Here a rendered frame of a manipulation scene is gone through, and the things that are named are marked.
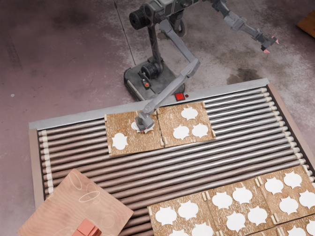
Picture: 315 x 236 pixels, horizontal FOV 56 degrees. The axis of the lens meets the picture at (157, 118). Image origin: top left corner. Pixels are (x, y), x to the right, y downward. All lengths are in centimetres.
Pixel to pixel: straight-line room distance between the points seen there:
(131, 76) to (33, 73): 121
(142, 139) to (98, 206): 60
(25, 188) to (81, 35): 209
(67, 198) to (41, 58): 236
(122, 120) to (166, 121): 35
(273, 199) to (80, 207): 134
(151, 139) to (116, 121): 31
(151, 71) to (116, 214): 180
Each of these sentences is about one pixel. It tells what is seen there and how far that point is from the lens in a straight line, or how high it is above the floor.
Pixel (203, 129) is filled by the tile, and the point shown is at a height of 94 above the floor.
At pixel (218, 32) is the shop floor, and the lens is 449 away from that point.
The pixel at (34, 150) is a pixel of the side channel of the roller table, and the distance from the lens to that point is 230.
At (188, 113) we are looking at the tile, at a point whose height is 94.
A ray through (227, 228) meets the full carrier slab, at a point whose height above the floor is 94.
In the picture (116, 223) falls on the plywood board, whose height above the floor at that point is 104.
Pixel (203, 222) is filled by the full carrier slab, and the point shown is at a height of 94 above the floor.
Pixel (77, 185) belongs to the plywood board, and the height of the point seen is 104.
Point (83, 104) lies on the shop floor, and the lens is 353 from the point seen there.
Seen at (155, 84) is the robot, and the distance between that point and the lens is 338.
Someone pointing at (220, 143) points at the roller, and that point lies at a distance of 238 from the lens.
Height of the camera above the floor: 298
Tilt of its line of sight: 60 degrees down
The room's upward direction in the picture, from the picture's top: 12 degrees clockwise
